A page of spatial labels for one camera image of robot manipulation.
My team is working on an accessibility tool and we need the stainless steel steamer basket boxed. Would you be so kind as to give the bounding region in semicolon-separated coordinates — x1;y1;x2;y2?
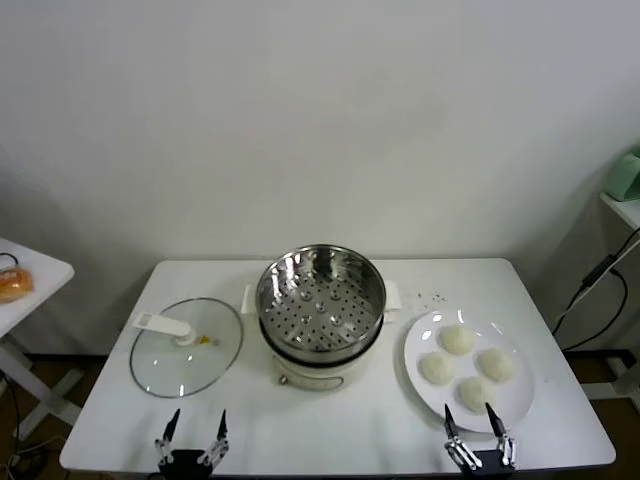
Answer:
255;243;389;362

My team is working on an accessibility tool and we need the black power adapter cable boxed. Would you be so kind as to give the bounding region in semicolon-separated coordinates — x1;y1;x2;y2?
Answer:
551;253;629;352

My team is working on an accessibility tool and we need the black floor cable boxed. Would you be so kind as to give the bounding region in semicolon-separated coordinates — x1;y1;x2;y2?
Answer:
0;373;27;442

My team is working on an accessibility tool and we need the white round plate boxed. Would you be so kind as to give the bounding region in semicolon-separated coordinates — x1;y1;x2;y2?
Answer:
402;308;536;434

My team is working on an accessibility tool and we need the golden bread bun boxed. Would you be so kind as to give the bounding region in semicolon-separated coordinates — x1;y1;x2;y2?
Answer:
0;267;35;304

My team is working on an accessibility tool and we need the white floor cable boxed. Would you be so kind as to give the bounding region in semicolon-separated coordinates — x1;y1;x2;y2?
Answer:
0;433;67;470

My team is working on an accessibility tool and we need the white folding side table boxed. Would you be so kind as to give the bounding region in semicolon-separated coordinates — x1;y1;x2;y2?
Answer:
0;237;84;427

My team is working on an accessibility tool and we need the white steamed baozi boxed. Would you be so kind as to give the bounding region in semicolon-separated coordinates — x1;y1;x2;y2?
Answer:
477;347;517;384
455;375;497;415
417;352;457;387
438;324;475;357

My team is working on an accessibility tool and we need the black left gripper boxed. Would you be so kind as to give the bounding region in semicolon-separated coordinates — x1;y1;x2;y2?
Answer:
153;408;230;474

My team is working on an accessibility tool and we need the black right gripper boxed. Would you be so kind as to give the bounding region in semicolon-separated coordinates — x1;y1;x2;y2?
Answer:
443;402;517;476

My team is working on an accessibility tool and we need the white electric cooker pot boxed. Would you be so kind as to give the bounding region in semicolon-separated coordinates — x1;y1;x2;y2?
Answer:
240;282;404;392

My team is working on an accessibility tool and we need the glass lid white handle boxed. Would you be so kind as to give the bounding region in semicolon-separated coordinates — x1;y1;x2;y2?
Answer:
128;297;245;400

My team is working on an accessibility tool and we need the pale green object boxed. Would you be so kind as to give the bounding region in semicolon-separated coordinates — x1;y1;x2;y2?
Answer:
603;152;640;202

